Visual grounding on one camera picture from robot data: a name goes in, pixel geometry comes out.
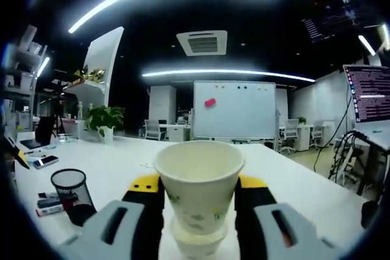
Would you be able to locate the bundle of hanging black cables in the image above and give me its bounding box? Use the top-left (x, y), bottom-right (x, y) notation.
top-left (313, 89), bottom-right (360, 181)

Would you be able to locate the dark grey laser pointer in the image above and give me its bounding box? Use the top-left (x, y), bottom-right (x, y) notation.
top-left (37, 198), bottom-right (62, 208)

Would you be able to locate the black tripod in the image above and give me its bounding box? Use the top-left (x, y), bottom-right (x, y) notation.
top-left (53, 95), bottom-right (66, 138)

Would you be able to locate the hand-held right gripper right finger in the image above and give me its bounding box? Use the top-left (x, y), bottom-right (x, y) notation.
top-left (234, 174), bottom-right (339, 260)

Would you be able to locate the white office chair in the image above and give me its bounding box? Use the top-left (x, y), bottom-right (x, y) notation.
top-left (143, 119), bottom-right (168, 141)
top-left (278, 119), bottom-right (301, 154)

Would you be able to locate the large dark wall monitor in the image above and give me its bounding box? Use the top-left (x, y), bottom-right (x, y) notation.
top-left (285, 0), bottom-right (366, 44)

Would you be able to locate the short ceiling light strip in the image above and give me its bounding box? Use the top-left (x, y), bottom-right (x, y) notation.
top-left (36, 56), bottom-right (51, 78)

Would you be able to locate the gold decoration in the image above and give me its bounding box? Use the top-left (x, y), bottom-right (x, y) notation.
top-left (73, 66), bottom-right (106, 84)

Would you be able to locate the red cap whiteboard marker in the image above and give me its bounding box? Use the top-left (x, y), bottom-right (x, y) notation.
top-left (35, 205), bottom-right (65, 217)

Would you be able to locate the black mesh pen holder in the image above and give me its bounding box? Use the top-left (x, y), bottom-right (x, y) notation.
top-left (50, 168), bottom-right (98, 227)

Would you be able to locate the black laptop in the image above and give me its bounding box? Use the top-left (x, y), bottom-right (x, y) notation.
top-left (19, 116), bottom-right (58, 149)

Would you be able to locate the grey metal shelf rack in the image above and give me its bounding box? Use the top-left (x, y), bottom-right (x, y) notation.
top-left (2, 25), bottom-right (49, 139)

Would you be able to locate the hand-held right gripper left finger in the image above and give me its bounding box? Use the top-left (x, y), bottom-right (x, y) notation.
top-left (59, 173), bottom-right (167, 260)

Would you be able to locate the white rolling whiteboard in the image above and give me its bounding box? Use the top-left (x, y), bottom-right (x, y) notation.
top-left (192, 80), bottom-right (278, 148)

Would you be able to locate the white curved partition shelf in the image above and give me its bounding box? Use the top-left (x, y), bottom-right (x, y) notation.
top-left (62, 26), bottom-right (125, 111)

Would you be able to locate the phone in pale case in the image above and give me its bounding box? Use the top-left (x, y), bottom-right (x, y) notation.
top-left (32, 155), bottom-right (59, 170)

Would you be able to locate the potted green plant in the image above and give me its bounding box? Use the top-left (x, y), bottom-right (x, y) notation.
top-left (85, 105), bottom-right (126, 142)

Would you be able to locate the ceiling air conditioner vent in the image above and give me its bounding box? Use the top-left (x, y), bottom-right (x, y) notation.
top-left (175, 30), bottom-right (229, 57)

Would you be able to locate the black round object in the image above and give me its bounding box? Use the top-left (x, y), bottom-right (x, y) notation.
top-left (361, 200), bottom-right (382, 230)

